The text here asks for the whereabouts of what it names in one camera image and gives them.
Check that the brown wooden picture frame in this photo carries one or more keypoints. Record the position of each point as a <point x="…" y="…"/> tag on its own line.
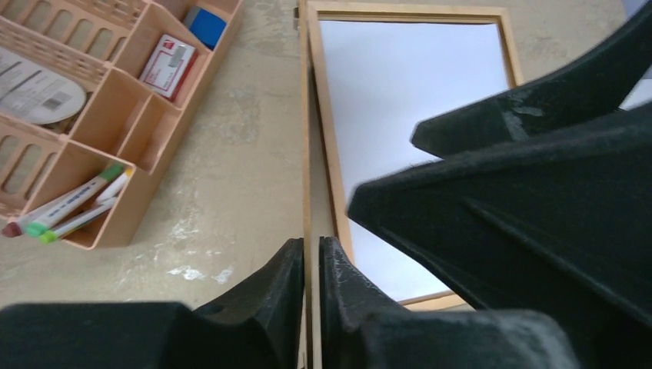
<point x="325" y="167"/>

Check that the brown backing board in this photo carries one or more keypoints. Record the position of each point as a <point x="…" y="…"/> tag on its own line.
<point x="306" y="187"/>

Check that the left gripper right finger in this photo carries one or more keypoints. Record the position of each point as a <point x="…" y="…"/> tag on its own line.
<point x="361" y="327"/>

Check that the white paper label sheet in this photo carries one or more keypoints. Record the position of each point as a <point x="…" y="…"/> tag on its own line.
<point x="36" y="94"/>

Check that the red capped white marker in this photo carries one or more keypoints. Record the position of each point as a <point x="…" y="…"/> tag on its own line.
<point x="19" y="226"/>

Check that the plant window photo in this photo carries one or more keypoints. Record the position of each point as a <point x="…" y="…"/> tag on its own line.
<point x="383" y="79"/>

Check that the light green capped marker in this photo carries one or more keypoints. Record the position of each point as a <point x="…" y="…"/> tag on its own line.
<point x="77" y="222"/>

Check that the orange plastic file organizer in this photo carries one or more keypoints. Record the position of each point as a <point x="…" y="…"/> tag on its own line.
<point x="103" y="46"/>

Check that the red white small box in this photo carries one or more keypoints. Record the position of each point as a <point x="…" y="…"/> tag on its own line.
<point x="168" y="66"/>

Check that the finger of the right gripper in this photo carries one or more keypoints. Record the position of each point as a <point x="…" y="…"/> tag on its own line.
<point x="593" y="85"/>
<point x="560" y="224"/>

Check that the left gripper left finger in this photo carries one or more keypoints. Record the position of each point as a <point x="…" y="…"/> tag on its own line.
<point x="256" y="324"/>

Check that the blue small box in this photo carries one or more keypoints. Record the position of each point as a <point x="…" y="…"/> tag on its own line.
<point x="205" y="26"/>

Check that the yellow capped white marker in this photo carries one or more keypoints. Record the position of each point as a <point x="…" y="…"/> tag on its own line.
<point x="115" y="187"/>

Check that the green capped white marker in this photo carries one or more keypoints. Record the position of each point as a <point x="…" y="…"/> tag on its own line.
<point x="62" y="208"/>

